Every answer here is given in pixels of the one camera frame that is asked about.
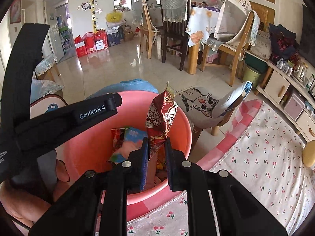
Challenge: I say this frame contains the blue cartoon snack wrapper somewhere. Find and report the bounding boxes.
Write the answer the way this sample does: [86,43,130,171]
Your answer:
[109,127,147,164]

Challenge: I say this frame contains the small red snack wrapper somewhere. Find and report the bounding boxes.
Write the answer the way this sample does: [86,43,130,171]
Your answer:
[145,83,178,158]

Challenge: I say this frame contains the pink plastic trash bucket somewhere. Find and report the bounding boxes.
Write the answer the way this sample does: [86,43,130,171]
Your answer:
[57,91,192,205]

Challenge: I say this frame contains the person's left hand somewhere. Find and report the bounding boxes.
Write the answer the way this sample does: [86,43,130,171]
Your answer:
[1,160,70,227]

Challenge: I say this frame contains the cherry print tablecloth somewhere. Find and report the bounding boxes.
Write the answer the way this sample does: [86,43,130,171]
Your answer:
[198,100,314,235]

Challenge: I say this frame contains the yellow pear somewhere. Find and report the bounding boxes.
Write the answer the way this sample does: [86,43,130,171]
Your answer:
[302,140,315,167]

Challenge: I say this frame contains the cat print stool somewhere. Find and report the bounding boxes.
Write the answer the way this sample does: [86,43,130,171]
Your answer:
[175,81,253,140]

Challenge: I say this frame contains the red gift bags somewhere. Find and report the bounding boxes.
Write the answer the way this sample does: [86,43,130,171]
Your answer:
[74,29,108,58]

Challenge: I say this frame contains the pink storage box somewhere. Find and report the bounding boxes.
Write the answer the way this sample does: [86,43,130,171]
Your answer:
[284,93,305,121]

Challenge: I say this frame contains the white TV cabinet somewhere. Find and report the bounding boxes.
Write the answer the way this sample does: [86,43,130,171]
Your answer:
[255,61,315,142]

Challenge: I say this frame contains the green waste bin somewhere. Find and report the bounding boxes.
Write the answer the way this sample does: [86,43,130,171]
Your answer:
[242,65,261,89]

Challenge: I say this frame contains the yellow plastic bag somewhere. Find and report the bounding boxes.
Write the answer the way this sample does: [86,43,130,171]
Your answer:
[106,10,124,23]

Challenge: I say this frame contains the light wooden chair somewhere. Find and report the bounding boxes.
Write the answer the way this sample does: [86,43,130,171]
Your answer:
[139,0,162,60]
[201,10,260,87]

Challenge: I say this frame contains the dark red flower bouquet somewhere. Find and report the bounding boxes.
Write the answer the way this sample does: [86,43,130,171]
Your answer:
[269,23,298,64]

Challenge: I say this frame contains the black television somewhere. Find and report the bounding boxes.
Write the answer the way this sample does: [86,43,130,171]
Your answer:
[299,5,315,66]

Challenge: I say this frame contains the dark wooden chair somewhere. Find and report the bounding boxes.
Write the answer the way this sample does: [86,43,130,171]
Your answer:
[160,0,191,71]

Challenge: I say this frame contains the dining table with cloth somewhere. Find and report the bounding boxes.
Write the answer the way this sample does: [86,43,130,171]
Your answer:
[186,7,219,75]

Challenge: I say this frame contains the giraffe height wall sticker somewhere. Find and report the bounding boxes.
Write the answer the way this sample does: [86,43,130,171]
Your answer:
[81,0,113,33]

